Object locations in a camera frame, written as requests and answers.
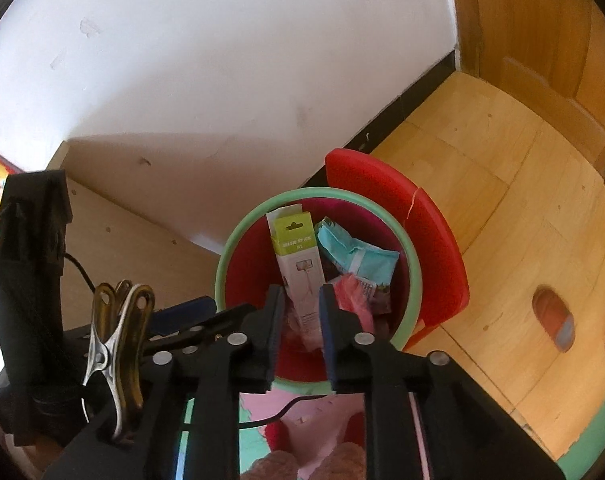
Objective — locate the purple wrapper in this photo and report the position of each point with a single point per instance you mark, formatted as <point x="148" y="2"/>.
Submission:
<point x="382" y="300"/>

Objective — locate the red bucket with green rim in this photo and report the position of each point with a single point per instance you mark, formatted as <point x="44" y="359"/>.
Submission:
<point x="252" y="270"/>

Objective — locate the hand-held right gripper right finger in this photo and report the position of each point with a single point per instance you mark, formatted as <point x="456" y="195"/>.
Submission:
<point x="327" y="335"/>

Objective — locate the person's left leg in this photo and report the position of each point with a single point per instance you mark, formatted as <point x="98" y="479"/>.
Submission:
<point x="270" y="467"/>

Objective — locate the person's right leg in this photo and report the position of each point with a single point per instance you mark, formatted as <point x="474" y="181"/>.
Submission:
<point x="343" y="462"/>

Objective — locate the wooden door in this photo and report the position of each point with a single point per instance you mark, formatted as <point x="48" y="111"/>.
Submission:
<point x="532" y="35"/>

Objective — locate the person's left red slipper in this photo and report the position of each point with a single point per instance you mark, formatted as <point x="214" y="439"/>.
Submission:
<point x="277" y="435"/>

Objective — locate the red plastic stool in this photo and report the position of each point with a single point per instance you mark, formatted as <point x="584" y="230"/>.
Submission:
<point x="432" y="240"/>

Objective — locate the metal spring clip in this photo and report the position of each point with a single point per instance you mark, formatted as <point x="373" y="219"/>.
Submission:
<point x="124" y="290"/>
<point x="117" y="350"/>

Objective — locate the pink crumpled plastic wrapper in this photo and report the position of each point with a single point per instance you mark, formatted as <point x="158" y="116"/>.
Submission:
<point x="350" y="292"/>

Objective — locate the orange grey slipper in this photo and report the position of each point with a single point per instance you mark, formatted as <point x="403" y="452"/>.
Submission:
<point x="555" y="320"/>

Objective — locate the person's right red slipper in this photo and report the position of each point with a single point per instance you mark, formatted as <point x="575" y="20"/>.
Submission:
<point x="353" y="427"/>

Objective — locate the white box with green end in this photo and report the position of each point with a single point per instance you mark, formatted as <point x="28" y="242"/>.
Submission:
<point x="295" y="260"/>

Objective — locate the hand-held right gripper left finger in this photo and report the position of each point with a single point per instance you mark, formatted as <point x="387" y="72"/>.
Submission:
<point x="277" y="330"/>

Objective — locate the person's leg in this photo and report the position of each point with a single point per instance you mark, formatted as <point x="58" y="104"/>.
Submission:
<point x="343" y="462"/>
<point x="270" y="467"/>

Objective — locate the teal crumpled packet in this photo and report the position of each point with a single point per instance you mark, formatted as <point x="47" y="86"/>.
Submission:
<point x="367" y="260"/>

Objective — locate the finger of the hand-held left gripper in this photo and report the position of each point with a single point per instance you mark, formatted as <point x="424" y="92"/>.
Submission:
<point x="217" y="322"/>
<point x="187" y="308"/>

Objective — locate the person's red slipper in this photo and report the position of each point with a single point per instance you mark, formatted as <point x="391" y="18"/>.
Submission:
<point x="353" y="427"/>
<point x="277" y="435"/>

